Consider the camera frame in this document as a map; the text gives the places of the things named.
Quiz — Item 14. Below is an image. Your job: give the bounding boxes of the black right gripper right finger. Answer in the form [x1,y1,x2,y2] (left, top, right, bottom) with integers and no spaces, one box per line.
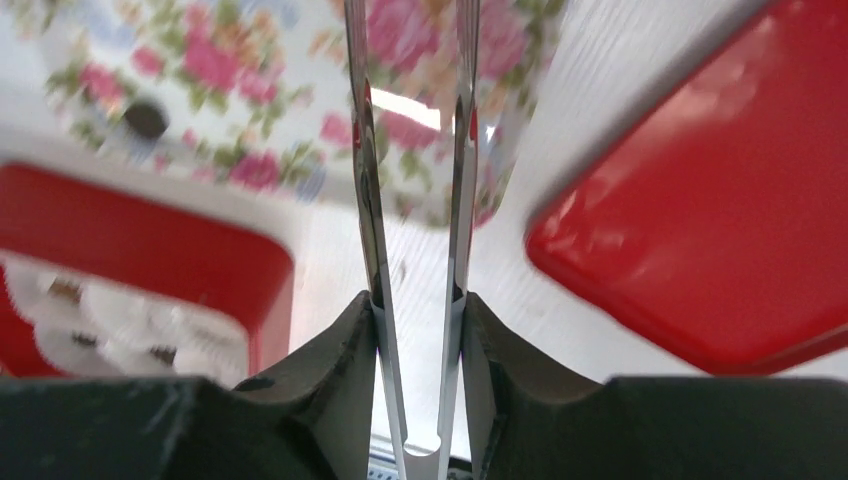
[461,293,847,479]

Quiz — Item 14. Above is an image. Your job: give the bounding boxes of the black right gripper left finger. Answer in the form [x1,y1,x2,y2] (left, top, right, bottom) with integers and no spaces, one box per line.
[1,292,377,479]

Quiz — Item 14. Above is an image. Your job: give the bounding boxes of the silver metal tweezers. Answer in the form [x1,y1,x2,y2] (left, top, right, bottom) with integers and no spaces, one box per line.
[344,1,480,479]

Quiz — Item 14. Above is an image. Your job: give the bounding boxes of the red square chocolate box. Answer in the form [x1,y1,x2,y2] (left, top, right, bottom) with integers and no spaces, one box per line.
[1,163,294,374]

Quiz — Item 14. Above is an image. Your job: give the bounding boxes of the small dark round chocolate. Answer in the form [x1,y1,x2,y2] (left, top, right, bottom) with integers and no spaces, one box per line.
[122,99,169,141]

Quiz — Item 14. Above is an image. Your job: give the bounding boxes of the red box lid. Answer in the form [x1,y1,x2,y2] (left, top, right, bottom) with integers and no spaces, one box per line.
[526,0,847,375]

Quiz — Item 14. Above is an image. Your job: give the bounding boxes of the floral rectangular tray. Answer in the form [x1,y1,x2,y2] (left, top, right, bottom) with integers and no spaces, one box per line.
[0,0,571,231]

